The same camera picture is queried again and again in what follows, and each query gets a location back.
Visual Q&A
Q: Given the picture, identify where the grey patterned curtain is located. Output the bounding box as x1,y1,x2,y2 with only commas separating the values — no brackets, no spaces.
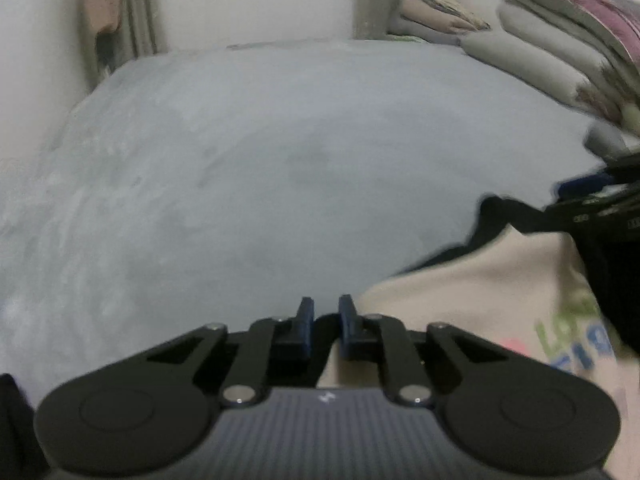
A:
122,0,162,58
352,0,397,41

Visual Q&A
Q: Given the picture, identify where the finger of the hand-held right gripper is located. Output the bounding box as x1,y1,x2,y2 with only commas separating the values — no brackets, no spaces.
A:
556,171,619,201

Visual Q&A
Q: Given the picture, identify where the pink pillow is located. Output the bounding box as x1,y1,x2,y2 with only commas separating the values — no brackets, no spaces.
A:
504,0,640,67

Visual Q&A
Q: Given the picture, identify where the beige and black sweatshirt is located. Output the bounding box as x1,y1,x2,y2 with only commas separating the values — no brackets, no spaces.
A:
320,194,640,480

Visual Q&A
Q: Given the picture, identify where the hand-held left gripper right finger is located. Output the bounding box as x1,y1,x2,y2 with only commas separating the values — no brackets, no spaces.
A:
339,294,506,407

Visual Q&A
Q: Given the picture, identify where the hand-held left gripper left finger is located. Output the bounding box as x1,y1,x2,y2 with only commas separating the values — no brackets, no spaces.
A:
145,296,316,407

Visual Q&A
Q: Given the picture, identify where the dark hanging garment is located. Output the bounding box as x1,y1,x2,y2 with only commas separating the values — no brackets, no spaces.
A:
94,31,127,82

